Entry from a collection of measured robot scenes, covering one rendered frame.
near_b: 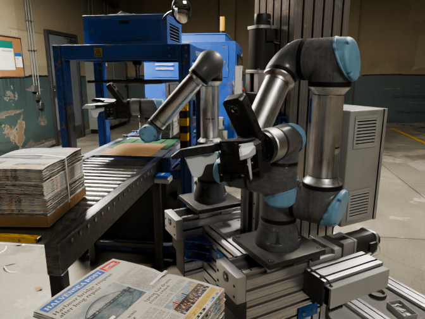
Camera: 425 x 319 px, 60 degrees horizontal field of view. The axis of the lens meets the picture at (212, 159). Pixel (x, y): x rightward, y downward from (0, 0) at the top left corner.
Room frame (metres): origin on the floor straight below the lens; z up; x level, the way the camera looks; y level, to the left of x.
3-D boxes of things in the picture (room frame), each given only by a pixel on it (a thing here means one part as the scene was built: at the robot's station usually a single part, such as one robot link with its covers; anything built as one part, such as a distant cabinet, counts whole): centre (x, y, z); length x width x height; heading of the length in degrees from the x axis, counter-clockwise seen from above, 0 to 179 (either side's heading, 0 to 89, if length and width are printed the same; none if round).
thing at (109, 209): (1.82, 0.46, 0.74); 1.34 x 0.05 x 0.12; 172
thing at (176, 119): (3.43, 0.49, 0.93); 0.38 x 0.30 x 0.26; 172
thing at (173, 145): (2.86, 0.57, 0.75); 0.70 x 0.65 x 0.10; 172
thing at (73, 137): (2.62, 1.04, 0.77); 0.09 x 0.09 x 1.55; 82
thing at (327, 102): (1.05, -0.32, 1.19); 0.15 x 0.12 x 0.55; 53
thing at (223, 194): (1.57, 0.01, 0.87); 0.15 x 0.15 x 0.10
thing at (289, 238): (1.13, -0.22, 0.87); 0.15 x 0.15 x 0.10
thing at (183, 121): (2.45, 0.19, 1.05); 0.05 x 0.05 x 0.45; 82
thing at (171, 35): (2.86, 0.57, 1.65); 0.60 x 0.45 x 0.20; 82
